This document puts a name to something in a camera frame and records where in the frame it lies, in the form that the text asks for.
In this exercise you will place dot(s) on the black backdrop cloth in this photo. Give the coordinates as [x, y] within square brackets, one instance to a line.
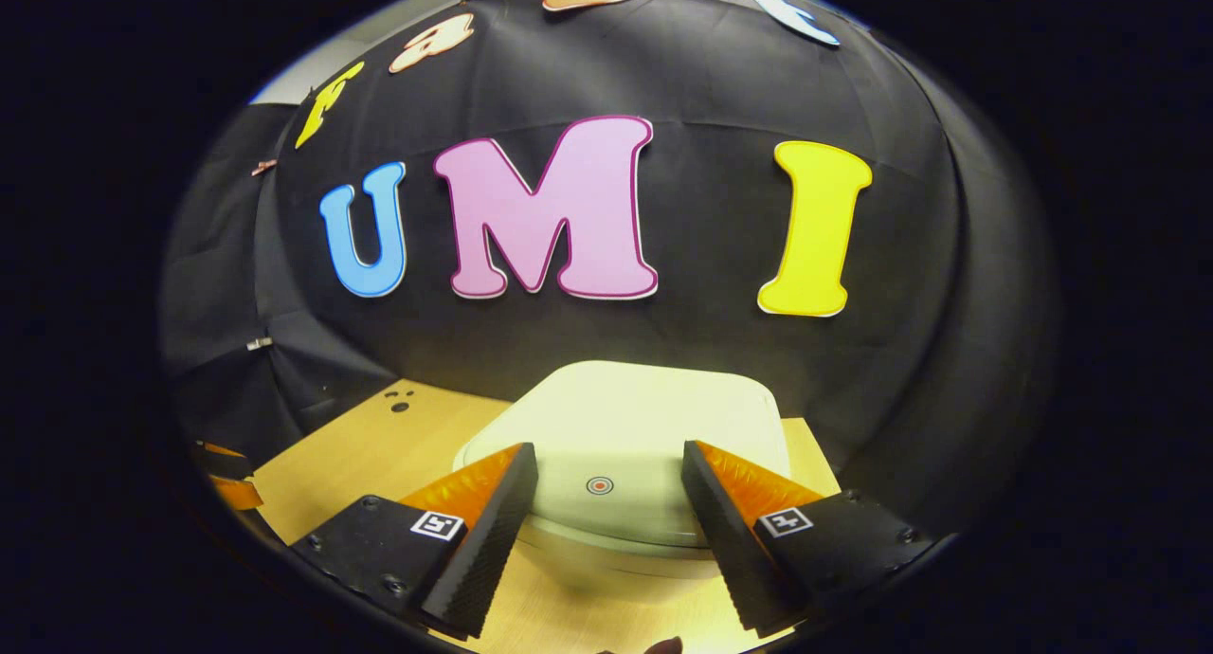
[711, 85]

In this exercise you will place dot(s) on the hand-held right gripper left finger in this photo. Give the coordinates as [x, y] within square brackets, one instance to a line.
[488, 554]

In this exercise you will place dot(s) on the wooden desktop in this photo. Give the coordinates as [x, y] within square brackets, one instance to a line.
[332, 474]

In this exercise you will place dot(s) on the green desktop garbage bin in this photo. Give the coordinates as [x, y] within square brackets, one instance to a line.
[616, 417]

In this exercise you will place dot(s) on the pink cloth clip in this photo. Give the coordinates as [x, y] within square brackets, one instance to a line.
[264, 167]

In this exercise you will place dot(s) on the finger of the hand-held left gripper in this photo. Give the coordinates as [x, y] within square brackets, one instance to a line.
[227, 464]
[239, 495]

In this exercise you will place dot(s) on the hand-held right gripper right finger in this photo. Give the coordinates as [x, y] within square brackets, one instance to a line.
[725, 545]

